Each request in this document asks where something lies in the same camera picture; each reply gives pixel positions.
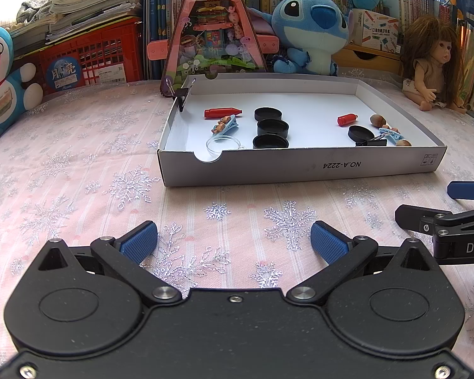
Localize wooden drawer unit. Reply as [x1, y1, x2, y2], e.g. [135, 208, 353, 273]
[332, 43, 404, 76]

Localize blue robot cat plush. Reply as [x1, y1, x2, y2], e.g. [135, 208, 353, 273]
[0, 26, 44, 151]

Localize small black binder clip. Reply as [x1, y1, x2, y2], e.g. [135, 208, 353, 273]
[160, 78, 197, 112]

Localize black round lid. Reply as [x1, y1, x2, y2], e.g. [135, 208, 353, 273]
[348, 125, 374, 143]

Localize pink snowflake tablecloth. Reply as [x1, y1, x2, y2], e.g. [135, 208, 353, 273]
[0, 67, 474, 364]

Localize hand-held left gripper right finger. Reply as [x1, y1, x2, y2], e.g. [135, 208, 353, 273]
[285, 221, 441, 305]

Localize blue bear hair clip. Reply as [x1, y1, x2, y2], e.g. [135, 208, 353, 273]
[211, 114, 240, 135]
[379, 124, 402, 143]

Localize stack of books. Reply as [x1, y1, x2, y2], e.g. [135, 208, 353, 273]
[8, 0, 145, 54]

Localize blue alien plush toy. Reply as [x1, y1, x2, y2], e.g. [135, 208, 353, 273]
[247, 0, 355, 77]

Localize gold foil books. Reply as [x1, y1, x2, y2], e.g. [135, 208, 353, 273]
[454, 20, 474, 104]

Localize black round container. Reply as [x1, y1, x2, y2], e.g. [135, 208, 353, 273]
[257, 119, 290, 137]
[252, 134, 289, 150]
[254, 107, 282, 121]

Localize clear round lid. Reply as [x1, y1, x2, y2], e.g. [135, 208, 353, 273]
[206, 136, 246, 163]

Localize pink triangular dollhouse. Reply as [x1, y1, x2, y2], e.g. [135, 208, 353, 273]
[146, 0, 281, 99]

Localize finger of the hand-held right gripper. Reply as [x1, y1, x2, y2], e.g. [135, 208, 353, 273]
[395, 204, 439, 232]
[447, 179, 474, 201]

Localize long-haired baby doll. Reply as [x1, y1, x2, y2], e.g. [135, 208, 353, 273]
[401, 15, 469, 112]

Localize red plastic crate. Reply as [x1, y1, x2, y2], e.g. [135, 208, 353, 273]
[14, 18, 145, 96]

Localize white colourful printed box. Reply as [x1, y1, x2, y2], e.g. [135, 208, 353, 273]
[349, 8, 402, 53]

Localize white cardboard box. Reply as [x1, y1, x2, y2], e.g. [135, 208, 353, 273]
[157, 72, 448, 188]

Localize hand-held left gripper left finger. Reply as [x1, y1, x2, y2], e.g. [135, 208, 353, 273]
[33, 221, 183, 305]

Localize long red pen cap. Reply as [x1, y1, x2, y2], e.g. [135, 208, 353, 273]
[204, 107, 243, 119]

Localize tall blue books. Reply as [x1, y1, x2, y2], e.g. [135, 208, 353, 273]
[144, 0, 191, 82]

